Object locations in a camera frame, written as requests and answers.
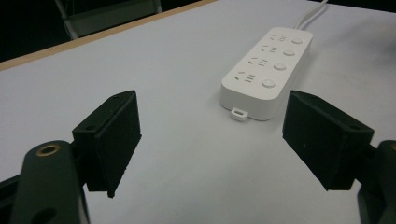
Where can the grey metal stand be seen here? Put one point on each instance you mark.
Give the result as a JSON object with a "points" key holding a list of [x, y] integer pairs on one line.
{"points": [[109, 15]]}

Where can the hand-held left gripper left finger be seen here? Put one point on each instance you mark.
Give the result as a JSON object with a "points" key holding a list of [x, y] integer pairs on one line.
{"points": [[109, 140]]}

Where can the white power strip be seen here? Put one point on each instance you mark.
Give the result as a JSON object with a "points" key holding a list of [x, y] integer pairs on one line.
{"points": [[264, 74]]}

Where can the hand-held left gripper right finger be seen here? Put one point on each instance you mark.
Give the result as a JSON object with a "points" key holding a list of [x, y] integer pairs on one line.
{"points": [[323, 137]]}

